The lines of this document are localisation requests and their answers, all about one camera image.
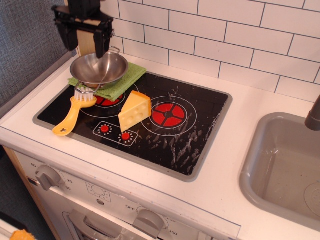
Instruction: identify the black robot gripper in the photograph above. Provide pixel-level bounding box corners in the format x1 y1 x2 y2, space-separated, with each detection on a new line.
51 0 114 59

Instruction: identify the small stainless steel pan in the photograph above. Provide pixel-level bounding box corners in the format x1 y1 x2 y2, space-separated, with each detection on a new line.
70 46 129 93

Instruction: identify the green folded towel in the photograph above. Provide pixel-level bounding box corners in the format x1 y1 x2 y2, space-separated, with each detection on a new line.
74 63 147 102

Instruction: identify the yellow dish brush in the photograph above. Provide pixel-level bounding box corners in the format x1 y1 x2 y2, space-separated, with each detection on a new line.
52 85 97 137

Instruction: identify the yellow toy cheese wedge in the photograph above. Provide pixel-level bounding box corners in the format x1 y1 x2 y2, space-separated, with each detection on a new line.
118 90 152 132

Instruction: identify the black toy stovetop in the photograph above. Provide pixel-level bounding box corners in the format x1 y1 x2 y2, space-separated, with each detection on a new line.
32 71 234 183

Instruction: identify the grey left oven knob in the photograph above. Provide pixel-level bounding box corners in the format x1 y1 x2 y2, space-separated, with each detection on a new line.
35 165 61 191

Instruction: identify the grey oven knob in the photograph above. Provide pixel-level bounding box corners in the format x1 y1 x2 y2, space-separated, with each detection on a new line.
132 209 165 239
35 165 61 191

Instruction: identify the grey right oven knob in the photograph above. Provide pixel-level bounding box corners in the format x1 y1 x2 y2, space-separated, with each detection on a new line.
132 209 165 239

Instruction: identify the orange fuzzy object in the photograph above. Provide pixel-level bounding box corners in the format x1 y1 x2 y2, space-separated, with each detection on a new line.
9 229 35 240

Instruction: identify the grey plastic sink basin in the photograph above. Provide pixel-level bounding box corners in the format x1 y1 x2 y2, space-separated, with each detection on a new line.
239 112 320 231

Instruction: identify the grey faucet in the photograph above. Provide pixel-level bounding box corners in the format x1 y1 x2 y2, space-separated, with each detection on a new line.
304 96 320 131

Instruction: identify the grey oven door handle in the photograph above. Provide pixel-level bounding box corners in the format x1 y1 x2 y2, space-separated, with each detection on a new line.
69 210 130 240

